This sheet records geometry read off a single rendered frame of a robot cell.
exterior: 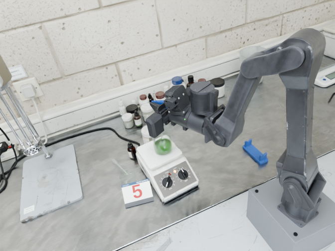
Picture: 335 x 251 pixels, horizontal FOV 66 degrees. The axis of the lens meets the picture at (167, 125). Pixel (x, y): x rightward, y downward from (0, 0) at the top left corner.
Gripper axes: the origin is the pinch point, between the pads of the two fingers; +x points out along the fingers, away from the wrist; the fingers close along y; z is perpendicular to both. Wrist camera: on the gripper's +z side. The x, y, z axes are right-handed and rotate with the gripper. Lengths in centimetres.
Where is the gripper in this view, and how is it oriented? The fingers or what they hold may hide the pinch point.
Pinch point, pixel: (159, 106)
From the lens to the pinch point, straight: 75.2
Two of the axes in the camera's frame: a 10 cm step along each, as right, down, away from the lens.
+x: -7.5, -3.2, 5.8
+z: -1.4, -7.8, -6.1
